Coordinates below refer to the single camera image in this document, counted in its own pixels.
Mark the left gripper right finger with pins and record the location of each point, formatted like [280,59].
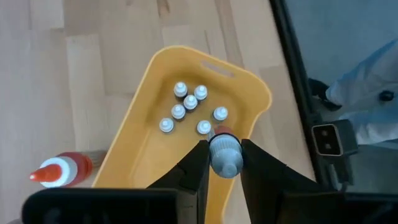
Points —
[261,177]

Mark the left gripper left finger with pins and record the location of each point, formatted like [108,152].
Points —
[192,174]

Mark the small white-capped dropper bottle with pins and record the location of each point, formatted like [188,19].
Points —
[220,113]
[204,127]
[190,102]
[178,111]
[180,89]
[201,92]
[225,152]
[166,125]

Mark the yellow plastic bin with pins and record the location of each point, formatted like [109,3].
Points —
[149,149]

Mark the red-capped food coloring bottle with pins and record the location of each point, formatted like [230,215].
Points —
[77,165]

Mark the pale crumpled sheet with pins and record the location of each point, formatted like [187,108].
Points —
[367,93]

